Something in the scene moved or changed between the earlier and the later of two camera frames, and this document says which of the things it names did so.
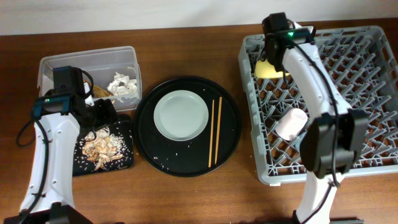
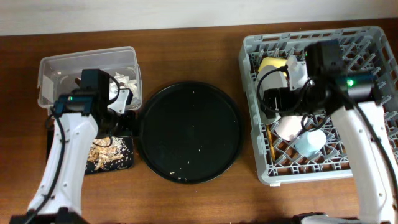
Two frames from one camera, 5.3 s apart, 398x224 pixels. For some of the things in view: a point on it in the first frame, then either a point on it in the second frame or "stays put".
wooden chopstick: (211, 132) → (273, 153)
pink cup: (291, 123) stays put
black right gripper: (278, 70) → (285, 108)
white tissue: (122, 84) stays put
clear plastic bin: (116, 74) stays put
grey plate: (181, 115) → (269, 77)
